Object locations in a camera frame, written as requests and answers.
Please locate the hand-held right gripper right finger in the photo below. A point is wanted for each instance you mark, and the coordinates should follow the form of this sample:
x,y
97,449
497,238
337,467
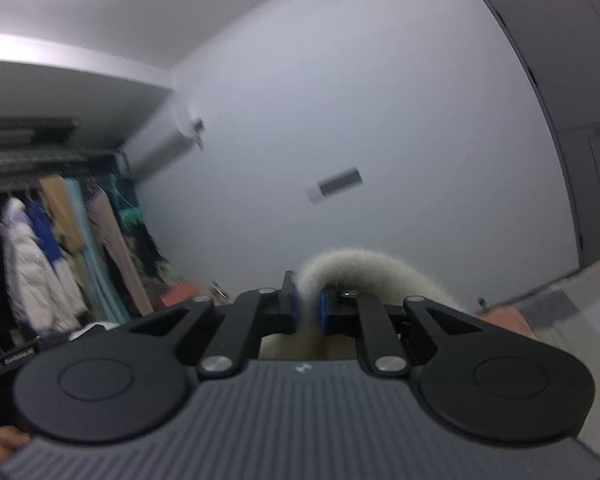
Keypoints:
x,y
324,312

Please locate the metal clothes rail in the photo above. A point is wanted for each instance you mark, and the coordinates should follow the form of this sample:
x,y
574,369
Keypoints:
x,y
50,164

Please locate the white air conditioner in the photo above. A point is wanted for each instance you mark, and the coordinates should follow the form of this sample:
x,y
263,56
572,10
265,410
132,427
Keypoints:
x,y
157,155

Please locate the long grey wall switch panel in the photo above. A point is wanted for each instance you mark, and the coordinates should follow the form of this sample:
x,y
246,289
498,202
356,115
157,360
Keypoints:
x,y
337,184

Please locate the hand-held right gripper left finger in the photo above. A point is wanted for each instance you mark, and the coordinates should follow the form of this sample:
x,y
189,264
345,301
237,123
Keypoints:
x,y
290,310

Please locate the row of hanging clothes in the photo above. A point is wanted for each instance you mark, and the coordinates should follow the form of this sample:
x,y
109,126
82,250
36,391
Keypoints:
x,y
65,250

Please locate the orange box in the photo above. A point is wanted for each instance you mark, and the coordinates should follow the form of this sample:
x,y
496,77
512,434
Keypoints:
x,y
178,295

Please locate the cream striped fluffy sweater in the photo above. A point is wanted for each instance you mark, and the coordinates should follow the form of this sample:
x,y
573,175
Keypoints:
x,y
350,267

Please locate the grey door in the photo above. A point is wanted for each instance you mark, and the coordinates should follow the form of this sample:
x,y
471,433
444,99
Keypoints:
x,y
575,85

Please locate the patchwork quilt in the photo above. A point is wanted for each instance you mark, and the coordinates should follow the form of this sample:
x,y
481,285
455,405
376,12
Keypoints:
x,y
575,305

